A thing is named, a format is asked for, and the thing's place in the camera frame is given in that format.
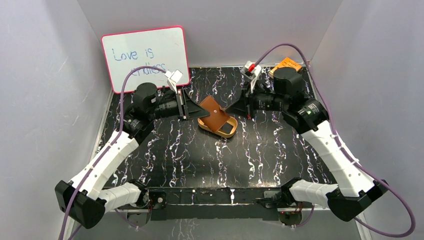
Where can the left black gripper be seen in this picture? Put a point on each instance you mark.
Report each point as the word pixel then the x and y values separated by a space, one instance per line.
pixel 180 105

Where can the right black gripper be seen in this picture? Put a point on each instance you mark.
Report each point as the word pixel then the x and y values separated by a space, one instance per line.
pixel 244 106

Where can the brown leather card holder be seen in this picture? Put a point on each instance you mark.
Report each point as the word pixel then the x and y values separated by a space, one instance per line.
pixel 217 117

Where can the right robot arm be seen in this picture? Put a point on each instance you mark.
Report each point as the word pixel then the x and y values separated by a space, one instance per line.
pixel 354 190

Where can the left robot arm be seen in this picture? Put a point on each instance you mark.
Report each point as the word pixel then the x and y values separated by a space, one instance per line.
pixel 84 198

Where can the orange oval tray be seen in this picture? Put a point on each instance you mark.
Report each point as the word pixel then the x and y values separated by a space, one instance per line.
pixel 231 120

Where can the orange book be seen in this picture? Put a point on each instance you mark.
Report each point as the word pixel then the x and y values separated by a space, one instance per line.
pixel 285 63

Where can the pink framed whiteboard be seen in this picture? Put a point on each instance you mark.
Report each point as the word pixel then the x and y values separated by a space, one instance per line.
pixel 138 57

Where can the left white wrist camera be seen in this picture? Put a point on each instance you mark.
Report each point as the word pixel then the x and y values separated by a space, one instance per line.
pixel 172 79

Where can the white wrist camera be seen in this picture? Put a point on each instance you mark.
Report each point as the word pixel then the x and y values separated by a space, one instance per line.
pixel 172 79
pixel 252 72

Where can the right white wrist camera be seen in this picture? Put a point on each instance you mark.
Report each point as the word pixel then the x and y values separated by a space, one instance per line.
pixel 252 72

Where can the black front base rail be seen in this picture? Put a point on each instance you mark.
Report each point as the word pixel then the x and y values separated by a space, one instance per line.
pixel 173 203

